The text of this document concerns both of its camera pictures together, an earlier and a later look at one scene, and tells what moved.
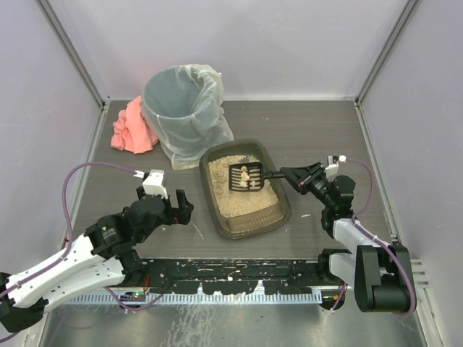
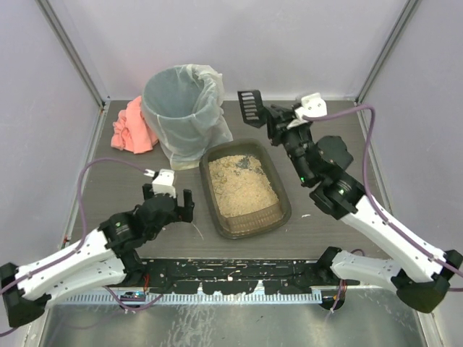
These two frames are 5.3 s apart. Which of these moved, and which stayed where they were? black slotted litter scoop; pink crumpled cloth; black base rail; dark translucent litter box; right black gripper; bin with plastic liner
Moved: black slotted litter scoop; right black gripper
Stayed: pink crumpled cloth; bin with plastic liner; dark translucent litter box; black base rail
